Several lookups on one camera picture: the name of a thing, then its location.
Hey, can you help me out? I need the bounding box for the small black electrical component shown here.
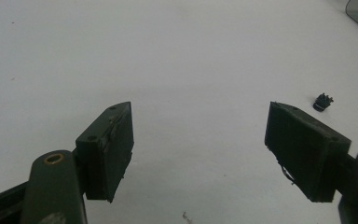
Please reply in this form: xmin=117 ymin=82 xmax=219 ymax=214
xmin=312 ymin=91 xmax=335 ymax=113

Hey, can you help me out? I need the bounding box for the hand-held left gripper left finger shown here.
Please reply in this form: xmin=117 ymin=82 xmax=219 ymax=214
xmin=75 ymin=101 xmax=135 ymax=203

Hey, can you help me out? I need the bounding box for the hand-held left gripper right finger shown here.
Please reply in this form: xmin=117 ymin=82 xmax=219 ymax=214
xmin=264 ymin=101 xmax=352 ymax=203

